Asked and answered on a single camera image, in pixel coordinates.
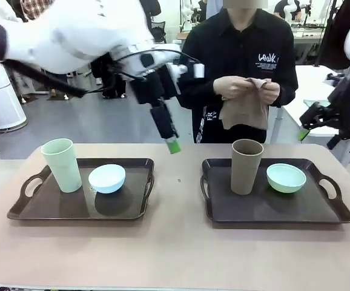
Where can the wooden background table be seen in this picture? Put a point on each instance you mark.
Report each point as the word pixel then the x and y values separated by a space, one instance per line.
pixel 182 36

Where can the person's right hand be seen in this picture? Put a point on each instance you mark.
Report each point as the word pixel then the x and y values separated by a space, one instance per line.
pixel 231 88

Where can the distant worker in black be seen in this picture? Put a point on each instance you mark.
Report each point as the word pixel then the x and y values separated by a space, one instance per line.
pixel 287 10

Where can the brown tall cup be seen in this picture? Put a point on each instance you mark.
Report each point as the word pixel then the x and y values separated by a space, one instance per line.
pixel 244 172

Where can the person's left hand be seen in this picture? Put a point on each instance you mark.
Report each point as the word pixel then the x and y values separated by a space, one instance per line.
pixel 269 92

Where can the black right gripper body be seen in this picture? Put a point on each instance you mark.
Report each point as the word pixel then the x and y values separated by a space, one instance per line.
pixel 349 109

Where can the light blue bowl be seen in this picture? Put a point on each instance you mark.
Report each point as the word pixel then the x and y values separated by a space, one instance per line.
pixel 106 182

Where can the bystander in light blue shirt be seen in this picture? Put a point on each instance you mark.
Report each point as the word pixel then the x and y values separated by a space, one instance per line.
pixel 214 6

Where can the white side table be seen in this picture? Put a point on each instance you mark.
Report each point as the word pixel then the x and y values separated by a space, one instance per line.
pixel 312 88

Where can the person in black shirt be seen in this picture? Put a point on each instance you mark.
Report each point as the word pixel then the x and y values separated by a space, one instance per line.
pixel 238 45

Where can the beige cloth mat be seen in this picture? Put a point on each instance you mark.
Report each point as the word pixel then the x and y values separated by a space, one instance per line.
pixel 244 112

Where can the person's left forearm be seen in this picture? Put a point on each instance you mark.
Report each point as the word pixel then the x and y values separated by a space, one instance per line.
pixel 287 94

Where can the person's right forearm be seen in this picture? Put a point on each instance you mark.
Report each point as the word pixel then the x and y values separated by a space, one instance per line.
pixel 199 94

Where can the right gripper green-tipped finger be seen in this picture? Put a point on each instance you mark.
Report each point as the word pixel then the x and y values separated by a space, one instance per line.
pixel 314 109
pixel 306 128

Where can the bystander in dark trousers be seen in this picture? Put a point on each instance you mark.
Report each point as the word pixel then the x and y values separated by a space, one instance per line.
pixel 111 85

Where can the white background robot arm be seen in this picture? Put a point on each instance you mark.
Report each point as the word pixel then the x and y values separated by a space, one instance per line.
pixel 187 15

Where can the mint green bowl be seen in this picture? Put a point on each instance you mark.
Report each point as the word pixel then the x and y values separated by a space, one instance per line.
pixel 285 182

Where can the bystander in plaid shirt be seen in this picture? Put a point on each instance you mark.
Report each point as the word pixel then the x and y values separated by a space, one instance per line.
pixel 34 7

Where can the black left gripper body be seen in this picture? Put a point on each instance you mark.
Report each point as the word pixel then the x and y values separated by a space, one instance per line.
pixel 150 86

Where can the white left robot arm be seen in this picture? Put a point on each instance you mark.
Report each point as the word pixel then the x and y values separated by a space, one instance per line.
pixel 72 30

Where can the pale green tall cup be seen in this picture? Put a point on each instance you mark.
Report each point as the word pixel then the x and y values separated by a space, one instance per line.
pixel 64 166

